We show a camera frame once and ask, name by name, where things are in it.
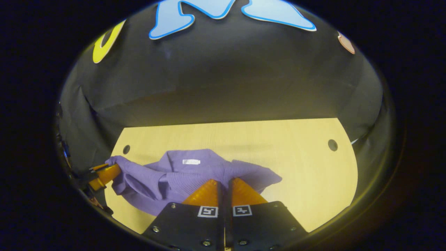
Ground purple button shirt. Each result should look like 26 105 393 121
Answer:
105 149 283 216

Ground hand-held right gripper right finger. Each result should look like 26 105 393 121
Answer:
225 177 309 251

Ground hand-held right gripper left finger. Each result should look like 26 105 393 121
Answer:
142 178 225 251

